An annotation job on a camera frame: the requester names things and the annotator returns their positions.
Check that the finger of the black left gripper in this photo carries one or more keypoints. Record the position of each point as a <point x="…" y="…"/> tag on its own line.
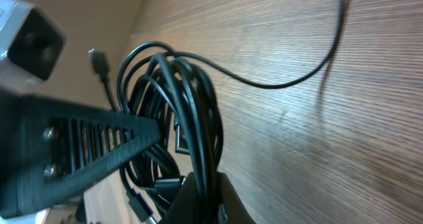
<point x="53" y="150"/>

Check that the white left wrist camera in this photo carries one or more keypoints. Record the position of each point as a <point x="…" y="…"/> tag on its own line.
<point x="31" y="45"/>

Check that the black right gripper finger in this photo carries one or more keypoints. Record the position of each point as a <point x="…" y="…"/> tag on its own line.
<point x="225" y="206"/>

